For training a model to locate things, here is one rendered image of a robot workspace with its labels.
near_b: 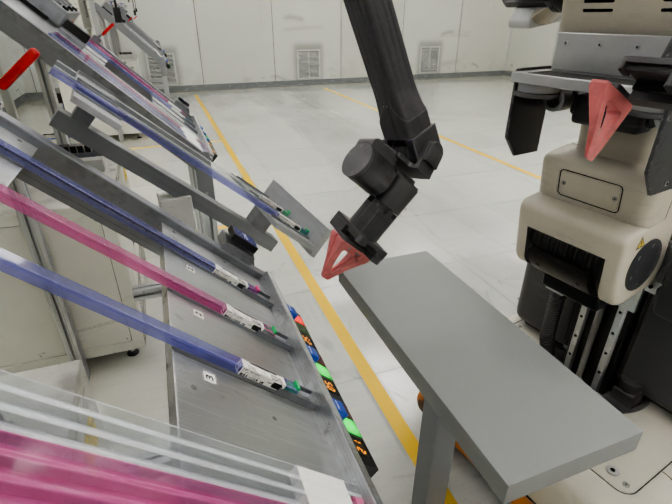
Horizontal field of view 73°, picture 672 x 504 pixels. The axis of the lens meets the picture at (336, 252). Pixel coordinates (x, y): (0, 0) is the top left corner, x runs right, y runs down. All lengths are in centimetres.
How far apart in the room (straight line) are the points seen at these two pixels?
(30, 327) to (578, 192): 161
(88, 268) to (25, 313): 24
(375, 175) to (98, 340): 133
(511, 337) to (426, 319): 16
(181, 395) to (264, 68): 800
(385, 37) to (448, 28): 897
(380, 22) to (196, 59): 751
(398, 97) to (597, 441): 56
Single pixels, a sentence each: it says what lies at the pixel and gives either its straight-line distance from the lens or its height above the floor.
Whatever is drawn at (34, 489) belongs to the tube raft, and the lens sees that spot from 29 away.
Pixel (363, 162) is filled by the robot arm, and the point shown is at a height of 94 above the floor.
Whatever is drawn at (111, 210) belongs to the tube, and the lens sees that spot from 63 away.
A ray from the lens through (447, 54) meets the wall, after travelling 969.
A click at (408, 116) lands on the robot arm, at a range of 70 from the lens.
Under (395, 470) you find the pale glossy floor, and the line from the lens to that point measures 141.
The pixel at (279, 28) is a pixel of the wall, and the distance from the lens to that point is 834.
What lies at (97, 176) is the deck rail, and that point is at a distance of 71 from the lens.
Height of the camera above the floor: 113
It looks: 28 degrees down
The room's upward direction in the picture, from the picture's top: straight up
